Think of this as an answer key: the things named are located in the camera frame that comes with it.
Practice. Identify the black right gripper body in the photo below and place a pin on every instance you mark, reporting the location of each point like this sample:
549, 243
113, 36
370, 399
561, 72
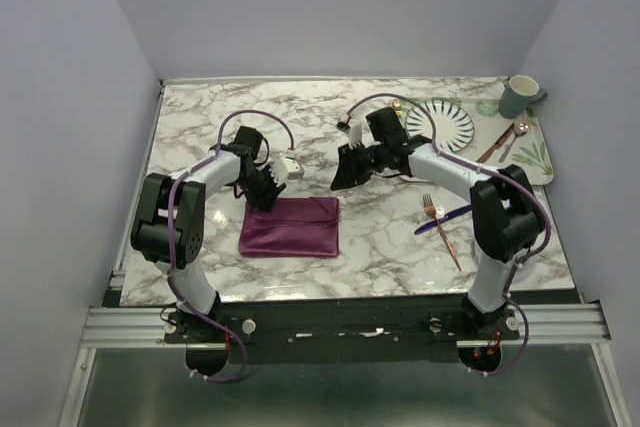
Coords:
373, 154

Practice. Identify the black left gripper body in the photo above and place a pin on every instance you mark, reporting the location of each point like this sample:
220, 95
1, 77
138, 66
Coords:
259, 188

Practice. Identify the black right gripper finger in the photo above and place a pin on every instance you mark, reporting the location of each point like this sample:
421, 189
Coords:
345, 161
348, 179

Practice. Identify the purple satin napkin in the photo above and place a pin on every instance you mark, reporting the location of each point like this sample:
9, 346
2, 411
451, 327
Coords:
294, 227

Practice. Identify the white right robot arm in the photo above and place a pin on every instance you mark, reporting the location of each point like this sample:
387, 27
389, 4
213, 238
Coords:
507, 218

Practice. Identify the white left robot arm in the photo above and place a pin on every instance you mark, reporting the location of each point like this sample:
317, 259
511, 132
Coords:
169, 222

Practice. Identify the rose gold fork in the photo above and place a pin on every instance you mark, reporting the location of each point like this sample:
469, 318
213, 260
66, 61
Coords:
431, 211

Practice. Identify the striped white blue plate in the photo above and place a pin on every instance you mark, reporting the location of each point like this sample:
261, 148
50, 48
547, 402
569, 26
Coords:
455, 128

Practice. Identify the leaf pattern serving tray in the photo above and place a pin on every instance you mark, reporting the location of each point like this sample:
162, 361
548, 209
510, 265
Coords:
529, 152

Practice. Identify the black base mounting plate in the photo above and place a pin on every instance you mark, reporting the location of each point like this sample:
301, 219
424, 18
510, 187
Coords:
346, 351

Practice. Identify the silver spoon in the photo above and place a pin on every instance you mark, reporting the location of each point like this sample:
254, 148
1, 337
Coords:
519, 130

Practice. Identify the grey green mug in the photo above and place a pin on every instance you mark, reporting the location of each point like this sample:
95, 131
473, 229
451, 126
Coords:
520, 92

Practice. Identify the white saucer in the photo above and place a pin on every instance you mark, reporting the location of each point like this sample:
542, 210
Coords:
525, 269

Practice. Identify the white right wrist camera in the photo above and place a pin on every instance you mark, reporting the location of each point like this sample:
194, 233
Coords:
355, 135

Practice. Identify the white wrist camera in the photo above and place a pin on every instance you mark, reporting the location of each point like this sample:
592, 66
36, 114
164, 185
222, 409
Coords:
286, 168
355, 135

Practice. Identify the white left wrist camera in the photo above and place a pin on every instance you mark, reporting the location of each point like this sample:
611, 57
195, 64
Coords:
286, 168

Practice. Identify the purple handled knife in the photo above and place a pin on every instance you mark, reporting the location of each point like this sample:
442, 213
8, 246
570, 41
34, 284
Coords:
443, 217

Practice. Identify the brown handled knife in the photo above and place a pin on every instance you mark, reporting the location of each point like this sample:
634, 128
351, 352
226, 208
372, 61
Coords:
500, 141

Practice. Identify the aluminium frame rail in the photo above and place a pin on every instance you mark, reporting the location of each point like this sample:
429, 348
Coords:
289, 322

